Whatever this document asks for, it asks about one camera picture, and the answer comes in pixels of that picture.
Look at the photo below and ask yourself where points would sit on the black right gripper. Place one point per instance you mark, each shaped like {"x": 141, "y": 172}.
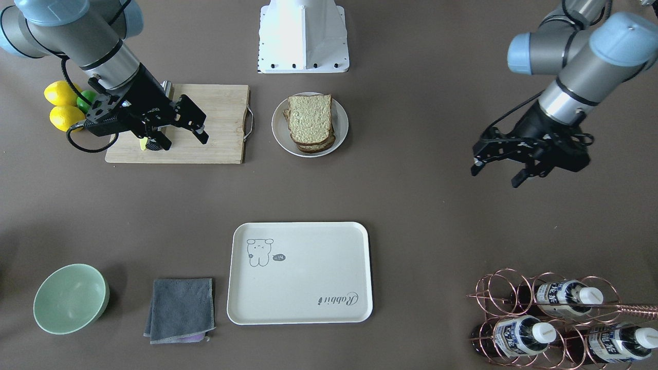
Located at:
{"x": 147, "y": 93}

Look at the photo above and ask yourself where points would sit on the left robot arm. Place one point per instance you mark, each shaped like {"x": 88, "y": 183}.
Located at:
{"x": 590, "y": 54}

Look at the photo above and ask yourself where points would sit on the metal cylinder muddler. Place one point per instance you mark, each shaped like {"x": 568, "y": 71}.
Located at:
{"x": 167, "y": 87}

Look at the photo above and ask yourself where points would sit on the tea bottle one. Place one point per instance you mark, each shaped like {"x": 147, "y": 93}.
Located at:
{"x": 513, "y": 337}

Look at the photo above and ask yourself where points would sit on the grey folded cloth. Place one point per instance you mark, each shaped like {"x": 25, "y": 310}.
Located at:
{"x": 181, "y": 311}

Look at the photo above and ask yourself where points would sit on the yellow lemon front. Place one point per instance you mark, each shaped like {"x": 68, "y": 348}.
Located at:
{"x": 64, "y": 116}

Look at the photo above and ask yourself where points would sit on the wooden cutting board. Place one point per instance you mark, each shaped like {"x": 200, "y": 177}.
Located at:
{"x": 226, "y": 107}

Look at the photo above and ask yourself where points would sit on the yellow lemon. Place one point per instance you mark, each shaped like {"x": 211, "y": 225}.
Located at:
{"x": 64, "y": 116}
{"x": 59, "y": 93}

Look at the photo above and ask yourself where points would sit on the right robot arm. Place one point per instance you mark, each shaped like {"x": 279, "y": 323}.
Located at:
{"x": 92, "y": 34}

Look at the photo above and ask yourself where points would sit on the copper wire bottle rack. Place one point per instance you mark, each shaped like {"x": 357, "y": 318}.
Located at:
{"x": 492, "y": 294}

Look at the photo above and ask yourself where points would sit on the tea bottle three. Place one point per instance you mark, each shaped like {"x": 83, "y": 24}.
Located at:
{"x": 610, "y": 344}

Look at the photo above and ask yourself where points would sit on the bread slice with egg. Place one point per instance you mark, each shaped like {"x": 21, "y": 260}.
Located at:
{"x": 318, "y": 145}

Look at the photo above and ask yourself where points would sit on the yellow lemon back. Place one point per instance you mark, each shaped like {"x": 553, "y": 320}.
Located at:
{"x": 59, "y": 93}

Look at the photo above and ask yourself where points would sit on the yellow plastic knife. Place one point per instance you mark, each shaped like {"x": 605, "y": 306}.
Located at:
{"x": 144, "y": 143}

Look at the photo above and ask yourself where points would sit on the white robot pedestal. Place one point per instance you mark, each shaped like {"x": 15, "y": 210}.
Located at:
{"x": 303, "y": 37}

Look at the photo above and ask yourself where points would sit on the tea bottle two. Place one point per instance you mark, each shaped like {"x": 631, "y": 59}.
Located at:
{"x": 563, "y": 299}

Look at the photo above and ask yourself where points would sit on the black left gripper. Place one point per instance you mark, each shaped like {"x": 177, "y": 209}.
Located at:
{"x": 534, "y": 125}

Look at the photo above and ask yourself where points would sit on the cream rabbit tray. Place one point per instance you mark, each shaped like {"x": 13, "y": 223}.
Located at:
{"x": 296, "y": 273}

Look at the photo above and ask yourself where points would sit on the green bowl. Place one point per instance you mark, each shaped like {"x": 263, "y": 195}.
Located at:
{"x": 71, "y": 298}

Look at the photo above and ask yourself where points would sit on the green lime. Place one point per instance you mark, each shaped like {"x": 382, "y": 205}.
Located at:
{"x": 84, "y": 104}

